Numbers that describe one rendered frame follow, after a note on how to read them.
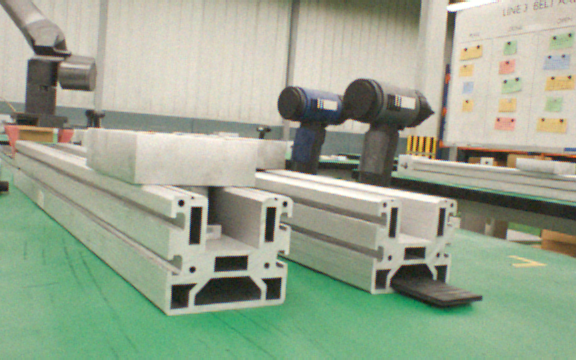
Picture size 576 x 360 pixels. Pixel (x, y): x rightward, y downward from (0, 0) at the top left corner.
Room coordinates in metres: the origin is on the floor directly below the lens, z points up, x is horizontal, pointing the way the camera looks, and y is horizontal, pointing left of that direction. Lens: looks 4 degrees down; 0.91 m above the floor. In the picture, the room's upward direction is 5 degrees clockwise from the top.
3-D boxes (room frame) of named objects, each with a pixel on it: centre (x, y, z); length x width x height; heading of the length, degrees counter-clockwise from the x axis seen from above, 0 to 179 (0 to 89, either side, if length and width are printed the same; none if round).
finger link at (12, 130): (1.11, 0.52, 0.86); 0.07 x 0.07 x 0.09; 32
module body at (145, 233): (0.76, 0.25, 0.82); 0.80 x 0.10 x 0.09; 33
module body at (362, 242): (0.86, 0.09, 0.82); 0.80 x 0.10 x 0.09; 33
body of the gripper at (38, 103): (1.13, 0.50, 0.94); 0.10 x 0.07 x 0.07; 122
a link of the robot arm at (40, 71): (1.13, 0.49, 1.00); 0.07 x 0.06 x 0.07; 95
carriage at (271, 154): (0.86, 0.09, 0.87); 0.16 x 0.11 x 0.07; 33
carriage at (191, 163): (0.55, 0.12, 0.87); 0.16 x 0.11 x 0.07; 33
